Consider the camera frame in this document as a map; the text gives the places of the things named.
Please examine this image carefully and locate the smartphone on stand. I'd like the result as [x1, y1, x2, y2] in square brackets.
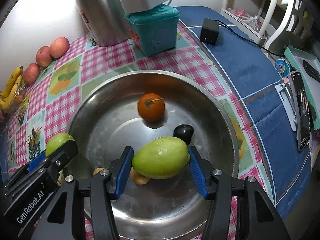
[288, 71, 311, 152]

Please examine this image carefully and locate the clear plastic fruit tray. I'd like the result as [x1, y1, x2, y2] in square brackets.
[4, 85, 28, 114]

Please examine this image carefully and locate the dark plum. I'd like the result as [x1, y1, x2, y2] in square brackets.
[173, 124, 194, 145]

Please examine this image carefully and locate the white storage shelf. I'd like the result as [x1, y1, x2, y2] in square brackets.
[220, 0, 289, 45]

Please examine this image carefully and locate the black adapter cable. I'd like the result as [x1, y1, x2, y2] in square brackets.
[215, 19, 286, 57]

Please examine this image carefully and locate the green guava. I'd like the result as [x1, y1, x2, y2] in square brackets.
[132, 137, 190, 179]
[46, 132, 74, 157]

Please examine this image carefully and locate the orange tangerine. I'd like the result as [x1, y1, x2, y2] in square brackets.
[137, 93, 165, 122]

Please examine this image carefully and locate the red apple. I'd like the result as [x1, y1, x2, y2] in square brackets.
[35, 46, 52, 68]
[23, 63, 41, 85]
[49, 37, 69, 59]

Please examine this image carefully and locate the yellow banana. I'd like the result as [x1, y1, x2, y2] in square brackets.
[1, 75, 25, 111]
[1, 66, 23, 98]

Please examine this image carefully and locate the stainless steel thermos jug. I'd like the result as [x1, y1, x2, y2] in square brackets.
[76, 0, 131, 47]

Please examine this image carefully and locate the middle red apple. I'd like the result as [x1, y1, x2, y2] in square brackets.
[35, 46, 52, 68]

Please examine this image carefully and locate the lower yellow banana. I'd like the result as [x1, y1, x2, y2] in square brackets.
[1, 75, 25, 111]

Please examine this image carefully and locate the white phone stand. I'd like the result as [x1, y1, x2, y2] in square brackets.
[275, 83, 297, 132]

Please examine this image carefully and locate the teal rimmed white box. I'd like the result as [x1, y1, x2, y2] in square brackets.
[284, 47, 320, 130]

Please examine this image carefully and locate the large steel basin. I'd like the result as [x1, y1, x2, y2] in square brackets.
[63, 70, 240, 239]

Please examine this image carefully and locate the upper yellow banana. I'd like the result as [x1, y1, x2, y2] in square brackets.
[1, 66, 23, 98]

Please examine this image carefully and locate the white plastic chair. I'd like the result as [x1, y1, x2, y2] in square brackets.
[263, 0, 316, 53]

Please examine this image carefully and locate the blue quilted table cover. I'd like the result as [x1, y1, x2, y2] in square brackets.
[178, 6, 312, 220]

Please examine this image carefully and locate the checkered fruit-print tablecloth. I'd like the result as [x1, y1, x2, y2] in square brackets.
[4, 23, 276, 240]

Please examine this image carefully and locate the black power adapter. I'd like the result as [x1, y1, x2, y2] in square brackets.
[200, 18, 219, 46]

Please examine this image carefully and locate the right red apple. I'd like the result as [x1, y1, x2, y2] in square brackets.
[49, 37, 69, 59]

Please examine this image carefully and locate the left red apple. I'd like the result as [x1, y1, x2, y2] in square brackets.
[23, 63, 41, 85]

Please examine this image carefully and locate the teal plastic box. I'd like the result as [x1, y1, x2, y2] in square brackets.
[124, 3, 180, 56]

